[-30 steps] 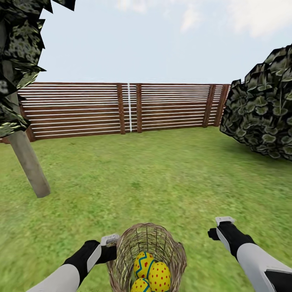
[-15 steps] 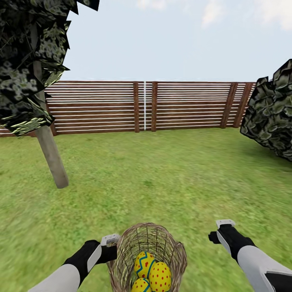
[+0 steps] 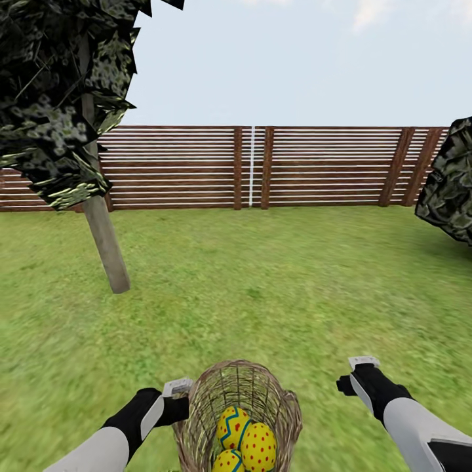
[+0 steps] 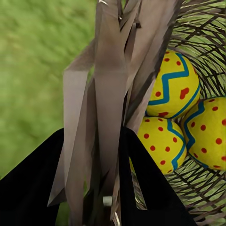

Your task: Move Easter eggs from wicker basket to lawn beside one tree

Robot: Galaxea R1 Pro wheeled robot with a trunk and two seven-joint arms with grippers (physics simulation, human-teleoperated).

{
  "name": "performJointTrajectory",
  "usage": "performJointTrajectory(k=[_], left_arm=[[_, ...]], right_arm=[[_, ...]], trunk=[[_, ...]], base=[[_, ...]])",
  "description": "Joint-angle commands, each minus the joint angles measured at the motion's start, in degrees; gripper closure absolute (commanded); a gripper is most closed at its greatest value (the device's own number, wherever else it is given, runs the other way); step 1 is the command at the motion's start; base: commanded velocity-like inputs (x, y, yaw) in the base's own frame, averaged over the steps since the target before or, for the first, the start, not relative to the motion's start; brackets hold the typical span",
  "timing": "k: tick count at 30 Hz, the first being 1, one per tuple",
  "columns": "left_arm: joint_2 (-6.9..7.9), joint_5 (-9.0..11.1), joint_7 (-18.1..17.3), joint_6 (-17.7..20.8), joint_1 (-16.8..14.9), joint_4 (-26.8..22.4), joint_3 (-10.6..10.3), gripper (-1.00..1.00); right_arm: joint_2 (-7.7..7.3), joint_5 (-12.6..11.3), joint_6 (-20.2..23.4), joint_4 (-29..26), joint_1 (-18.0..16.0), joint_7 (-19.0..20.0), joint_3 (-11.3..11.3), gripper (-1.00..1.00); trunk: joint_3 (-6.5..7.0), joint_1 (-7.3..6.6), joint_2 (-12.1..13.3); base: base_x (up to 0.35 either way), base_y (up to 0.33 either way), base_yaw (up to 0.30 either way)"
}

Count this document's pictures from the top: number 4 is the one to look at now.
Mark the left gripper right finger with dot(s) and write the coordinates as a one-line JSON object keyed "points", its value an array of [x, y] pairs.
{"points": [[164, 208]]}

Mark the easter egg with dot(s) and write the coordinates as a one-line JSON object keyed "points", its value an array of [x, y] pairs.
{"points": [[204, 129], [165, 142], [176, 89]]}

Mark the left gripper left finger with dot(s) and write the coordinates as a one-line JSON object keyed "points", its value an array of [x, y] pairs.
{"points": [[25, 190]]}

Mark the wicker basket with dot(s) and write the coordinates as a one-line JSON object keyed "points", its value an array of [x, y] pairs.
{"points": [[127, 52]]}

